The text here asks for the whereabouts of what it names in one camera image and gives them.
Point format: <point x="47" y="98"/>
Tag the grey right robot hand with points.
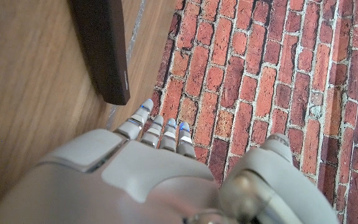
<point x="154" y="174"/>

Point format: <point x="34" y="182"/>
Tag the black stapler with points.
<point x="104" y="49"/>

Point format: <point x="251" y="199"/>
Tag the printed red brick backdrop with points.
<point x="259" y="77"/>

